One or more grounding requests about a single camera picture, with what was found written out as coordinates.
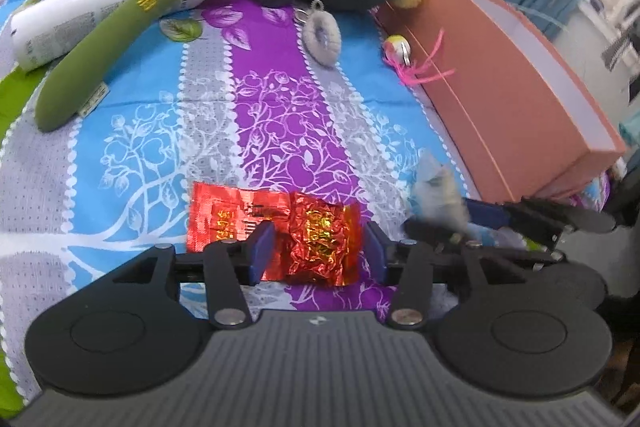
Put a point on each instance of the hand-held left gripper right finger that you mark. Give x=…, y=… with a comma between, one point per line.
x=376, y=252

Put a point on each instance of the white tube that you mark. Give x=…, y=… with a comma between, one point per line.
x=65, y=22

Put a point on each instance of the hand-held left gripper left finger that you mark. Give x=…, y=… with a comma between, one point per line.
x=262, y=252

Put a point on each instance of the blue white plastic bag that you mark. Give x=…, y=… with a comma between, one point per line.
x=440, y=192

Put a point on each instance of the pink cardboard box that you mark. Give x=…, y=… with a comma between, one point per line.
x=500, y=107

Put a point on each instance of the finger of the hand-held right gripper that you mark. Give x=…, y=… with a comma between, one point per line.
x=485, y=213
x=425, y=229

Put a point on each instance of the red foil wrapper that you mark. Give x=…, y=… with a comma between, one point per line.
x=320, y=227

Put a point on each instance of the green plush stick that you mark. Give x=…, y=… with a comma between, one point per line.
x=150, y=2

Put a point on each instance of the striped floral bed sheet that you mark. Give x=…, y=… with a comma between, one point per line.
x=150, y=157

